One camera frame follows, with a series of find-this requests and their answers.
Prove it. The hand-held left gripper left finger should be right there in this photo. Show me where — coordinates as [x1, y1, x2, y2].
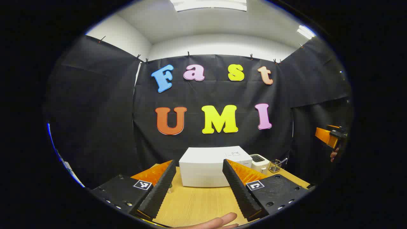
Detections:
[91, 160, 177, 220]

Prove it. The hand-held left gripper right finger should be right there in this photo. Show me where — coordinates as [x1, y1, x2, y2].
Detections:
[222, 158, 315, 222]

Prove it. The white microwave oven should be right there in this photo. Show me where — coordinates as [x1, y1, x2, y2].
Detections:
[179, 147, 253, 188]

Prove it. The white toaster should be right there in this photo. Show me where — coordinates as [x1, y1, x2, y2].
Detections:
[250, 154, 270, 175]

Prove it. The black backdrop cloth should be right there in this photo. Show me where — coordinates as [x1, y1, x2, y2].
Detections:
[45, 34, 354, 191]

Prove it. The small ceiling light panel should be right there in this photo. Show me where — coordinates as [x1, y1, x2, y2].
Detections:
[297, 25, 316, 40]

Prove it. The large ceiling light panel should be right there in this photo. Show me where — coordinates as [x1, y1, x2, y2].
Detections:
[169, 0, 248, 12]

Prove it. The wire mesh utensil holder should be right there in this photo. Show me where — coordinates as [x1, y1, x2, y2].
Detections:
[269, 159, 283, 173]

